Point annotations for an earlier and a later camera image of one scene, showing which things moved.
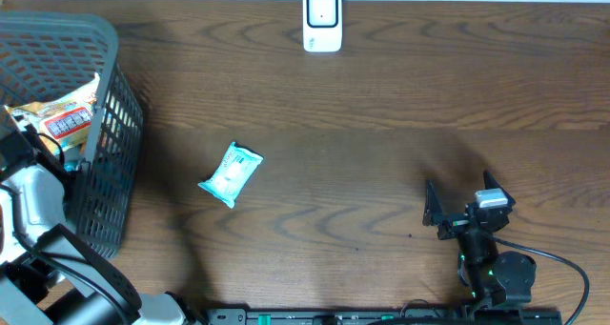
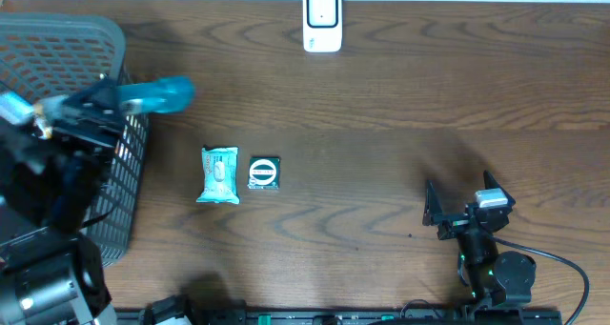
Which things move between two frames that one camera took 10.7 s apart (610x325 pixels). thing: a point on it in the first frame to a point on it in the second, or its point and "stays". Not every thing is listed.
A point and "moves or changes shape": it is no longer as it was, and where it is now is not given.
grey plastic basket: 48,54 stays
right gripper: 434,215 stays
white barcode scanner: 322,20 stays
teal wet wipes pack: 231,177 moves or changes shape
